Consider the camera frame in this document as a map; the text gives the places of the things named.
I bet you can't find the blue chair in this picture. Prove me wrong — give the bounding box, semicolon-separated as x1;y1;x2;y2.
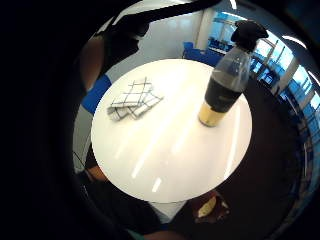
182;41;196;59
81;74;113;115

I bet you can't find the blue sofa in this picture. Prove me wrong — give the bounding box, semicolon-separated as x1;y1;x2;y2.
193;48;224;68

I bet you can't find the folded checked white cloth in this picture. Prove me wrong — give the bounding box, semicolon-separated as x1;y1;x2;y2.
106;77;164;122

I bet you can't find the spray bottle with black trigger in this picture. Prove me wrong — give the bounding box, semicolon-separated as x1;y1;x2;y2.
198;19;270;128

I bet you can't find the white table base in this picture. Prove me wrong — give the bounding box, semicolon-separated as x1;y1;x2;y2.
148;199;188;224

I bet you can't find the the person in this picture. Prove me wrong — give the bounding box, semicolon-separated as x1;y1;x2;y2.
74;164;174;240

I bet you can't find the yellow and brown floor object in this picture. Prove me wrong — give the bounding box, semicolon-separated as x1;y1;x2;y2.
194;194;231;223

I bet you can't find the glass window wall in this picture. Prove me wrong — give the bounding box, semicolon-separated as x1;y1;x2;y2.
209;11;320;141

